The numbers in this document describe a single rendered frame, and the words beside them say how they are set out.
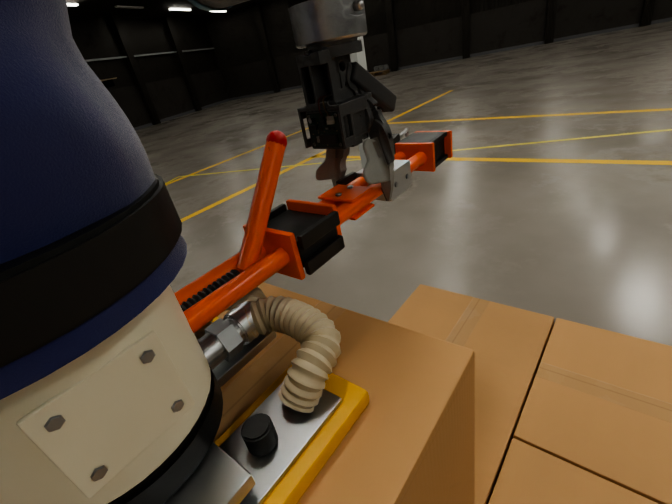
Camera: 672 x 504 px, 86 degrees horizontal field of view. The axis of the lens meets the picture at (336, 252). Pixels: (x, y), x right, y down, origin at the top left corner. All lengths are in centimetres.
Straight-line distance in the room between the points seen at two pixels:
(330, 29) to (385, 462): 45
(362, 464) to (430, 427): 7
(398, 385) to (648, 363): 76
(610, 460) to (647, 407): 16
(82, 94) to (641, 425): 97
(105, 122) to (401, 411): 34
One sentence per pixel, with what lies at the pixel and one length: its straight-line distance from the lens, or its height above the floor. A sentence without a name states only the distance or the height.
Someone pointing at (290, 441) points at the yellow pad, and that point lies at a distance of 37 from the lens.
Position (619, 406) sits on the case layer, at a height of 54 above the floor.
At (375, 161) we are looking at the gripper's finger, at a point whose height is 113.
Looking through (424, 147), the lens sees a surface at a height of 110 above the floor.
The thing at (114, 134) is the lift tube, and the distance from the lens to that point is 25.
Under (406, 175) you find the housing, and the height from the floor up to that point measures 107.
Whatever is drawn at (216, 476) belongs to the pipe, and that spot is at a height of 99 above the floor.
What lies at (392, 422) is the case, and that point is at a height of 94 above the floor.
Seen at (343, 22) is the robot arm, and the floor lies 129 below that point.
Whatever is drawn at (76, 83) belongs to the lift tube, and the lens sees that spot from 25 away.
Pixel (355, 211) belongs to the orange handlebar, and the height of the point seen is 107.
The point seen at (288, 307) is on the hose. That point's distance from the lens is 40.
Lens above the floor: 127
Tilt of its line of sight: 28 degrees down
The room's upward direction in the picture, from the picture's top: 12 degrees counter-clockwise
